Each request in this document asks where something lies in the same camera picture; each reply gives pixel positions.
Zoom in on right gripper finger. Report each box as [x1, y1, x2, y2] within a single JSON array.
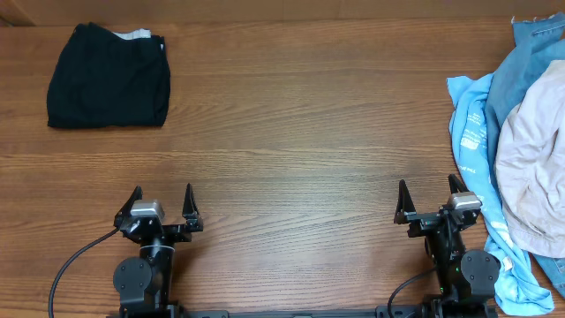
[[448, 174, 469, 194], [395, 179, 417, 216]]

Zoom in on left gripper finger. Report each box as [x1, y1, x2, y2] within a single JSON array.
[[182, 183, 200, 219], [115, 185, 143, 220]]

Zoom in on beige shorts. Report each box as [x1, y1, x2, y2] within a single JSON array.
[[494, 60, 564, 258]]

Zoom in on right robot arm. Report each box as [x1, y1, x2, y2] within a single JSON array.
[[387, 174, 501, 318]]

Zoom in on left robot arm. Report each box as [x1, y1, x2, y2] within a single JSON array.
[[113, 185, 203, 317]]

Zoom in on light blue printed t-shirt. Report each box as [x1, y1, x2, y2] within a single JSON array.
[[446, 73, 554, 316]]

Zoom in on blue denim jeans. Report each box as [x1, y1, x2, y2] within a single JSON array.
[[486, 13, 564, 292]]

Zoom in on white folded garment under black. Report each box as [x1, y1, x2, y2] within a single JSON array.
[[113, 28, 165, 51]]

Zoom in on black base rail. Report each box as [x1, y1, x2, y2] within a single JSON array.
[[107, 305, 499, 318]]

